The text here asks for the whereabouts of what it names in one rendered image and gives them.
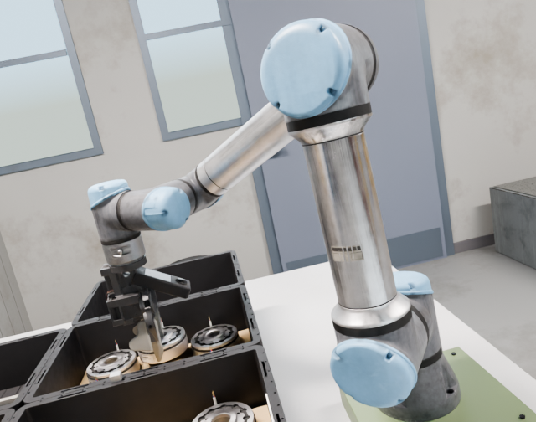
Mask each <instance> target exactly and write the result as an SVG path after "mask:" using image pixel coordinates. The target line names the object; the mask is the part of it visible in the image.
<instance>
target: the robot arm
mask: <svg viewBox="0 0 536 422"><path fill-rule="evenodd" d="M378 72H379V55H378V52H377V49H376V47H375V45H374V42H373V40H372V39H371V38H370V37H369V36H368V35H367V34H366V33H365V32H364V31H362V30H361V29H359V28H357V27H355V26H352V25H349V24H343V23H333V22H331V21H329V20H326V19H323V18H310V19H306V20H300V21H296V22H294V23H290V24H288V25H286V26H285V27H284V28H282V29H281V30H280V31H279V32H278V33H277V34H276V35H275V36H274V37H273V38H272V40H271V41H270V43H269V44H268V46H267V49H266V50H265V52H264V55H263V59H262V62H261V68H260V78H261V84H262V87H263V90H264V92H265V96H266V97H267V99H268V101H269V102H270V103H268V104H267V105H266V106H265V107H264V108H263V109H261V110H260V111H259V112H258V113H257V114H256V115H254V116H253V117H252V118H251V119H250V120H249V121H247V122H246V123H245V124H244V125H243V126H242V127H241V128H240V129H239V130H238V131H237V132H236V133H234V134H233V135H232V136H231V137H230V138H229V139H227V140H226V141H225V142H224V143H223V144H222V145H220V146H219V147H218V148H217V149H216V150H215V151H213V152H212V153H211V154H210V155H209V156H208V157H206V158H205V159H204V160H203V161H202V162H201V163H200V164H199V165H198V166H197V167H196V168H195V169H194V170H192V171H191V172H190V173H189V174H187V175H186V176H184V177H182V178H178V179H175V180H172V181H171V182H168V183H164V184H161V185H159V186H156V187H154V188H148V189H141V190H131V189H130V188H129V187H128V183H127V181H126V180H124V179H117V180H111V181H107V182H103V183H98V184H96V185H94V186H92V187H90V188H89V190H88V197H89V200H90V211H92V213H93V216H94V220H95V225H96V228H97V231H98V234H99V237H100V242H101V246H102V249H103V251H104V255H105V258H106V263H107V264H104V265H103V266H102V269H100V275H101V277H103V276H104V278H105V282H106V287H107V290H108V292H107V293H106V296H107V298H106V304H107V307H108V310H109V313H110V316H111V321H112V324H113V327H116V326H120V325H124V326H125V325H129V324H133V323H134V322H135V321H136V320H140V319H141V320H140V321H139V322H138V323H137V325H136V326H135V327H133V333H134V334H135V335H136V336H135V337H134V338H133V339H132V340H131V341H130V342H129V347H130V349H131V350H132V351H153V352H154V353H155V356H156V359H157V361H158V362H160V361H161V360H162V355H163V352H164V350H163V347H162V341H161V337H164V332H163V328H162V319H161V316H160V311H159V308H158V304H157V296H156V292H155V291H160V292H162V293H166V294H169V295H172V296H177V297H181V298H183V299H187V298H188V296H189V293H190V291H191V287H190V281H189V280H185V279H183V278H179V277H176V276H173V275H168V274H165V273H162V272H159V271H156V270H151V269H148V268H145V267H142V266H144V265H145V264H146V263H147V257H146V255H145V253H146V250H145V246H144V244H143V240H142V234H141V231H152V230H156V231H169V230H171V229H179V228H181V227H183V226H184V225H185V222H186V221H187V220H188V218H189V216H190V215H192V214H195V213H197V212H199V211H201V210H203V209H205V208H210V207H212V206H213V205H215V204H216V203H217V202H218V201H219V200H220V199H221V198H222V197H223V195H224V193H226V192H227V191H229V190H230V189H231V188H232V187H233V186H234V185H236V184H237V183H238V182H240V181H241V180H242V179H243V178H245V177H246V176H248V175H249V174H250V173H251V172H253V171H254V170H256V168H257V167H259V166H260V165H261V164H262V163H264V162H265V161H267V160H268V159H269V158H270V157H272V156H273V155H275V154H276V153H277V152H278V151H280V150H281V149H282V148H283V147H284V146H286V145H287V144H288V143H289V142H291V141H292V140H294V139H296V140H298V141H299V142H300V143H301V144H302V147H303V151H304V155H305V158H306V162H307V169H308V173H309V177H310V180H311V185H312V191H313V195H314V198H315V203H316V206H317V213H318V217H319V220H320V225H321V228H322V235H323V238H324V243H325V246H326V250H327V257H328V260H329V265H330V268H331V272H332V278H333V283H334V286H335V290H336V294H337V298H338V303H337V304H336V305H335V307H334V308H333V309H332V312H331V318H332V324H333V328H334V332H335V336H336V339H337V346H336V347H335V348H334V349H333V350H332V355H331V360H330V370H331V373H332V377H333V379H334V381H335V382H336V384H337V385H338V387H339V388H340V389H341V390H342V391H343V392H344V393H345V394H347V395H350V396H351V397H353V399H354V400H356V401H358V402H359V403H361V404H365V405H367V406H371V407H376V408H378V409H379V410H380V411H381V412H382V413H384V414H386V415H387V416H389V417H390V418H393V419H397V420H401V421H406V422H426V421H431V420H434V419H439V418H441V417H444V416H446V415H447V414H449V413H450V412H451V411H453V410H454V409H455V408H456V407H457V405H458V404H459V403H460V400H461V390H460V384H459V381H458V379H457V377H456V375H455V373H454V371H453V370H452V368H451V365H450V364H449V363H448V361H447V359H446V357H445V355H444V353H443V351H442V346H441V337H440V332H439V327H438V322H437V317H436V309H435V303H434V299H433V293H434V291H433V290H432V289H431V286H430V280H429V279H428V277H427V276H426V275H423V274H421V273H418V272H414V271H395V272H393V270H392V265H391V261H390V257H389V249H388V245H387V241H386V237H385V232H384V225H383V220H382V216H381V212H380V207H379V201H378V196H377V192H376V187H375V183H374V175H373V171H372V167H371V163H370V159H369V151H368V147H367V142H366V138H365V134H364V127H365V125H366V124H367V122H368V121H369V119H370V117H371V115H372V114H373V113H372V109H371V105H370V100H369V90H370V89H371V88H372V86H373V85H374V82H375V80H376V78H377V75H378ZM127 272H129V273H127ZM108 293H109V294H108ZM107 294H108V295H107Z"/></svg>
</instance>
